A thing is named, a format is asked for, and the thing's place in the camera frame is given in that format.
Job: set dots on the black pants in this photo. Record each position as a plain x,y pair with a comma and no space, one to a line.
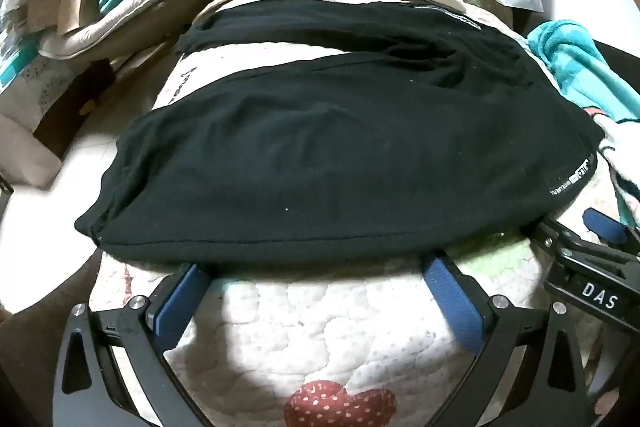
325,147

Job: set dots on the heart patterned quilt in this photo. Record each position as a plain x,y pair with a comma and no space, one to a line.
310,332

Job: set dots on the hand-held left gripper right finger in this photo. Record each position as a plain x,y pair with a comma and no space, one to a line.
450,297

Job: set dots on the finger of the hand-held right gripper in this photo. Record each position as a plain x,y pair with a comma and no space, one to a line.
552,233
605,223

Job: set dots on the teal printed blanket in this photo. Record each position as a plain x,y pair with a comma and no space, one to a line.
575,57

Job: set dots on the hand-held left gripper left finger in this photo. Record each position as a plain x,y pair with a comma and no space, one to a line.
180,302

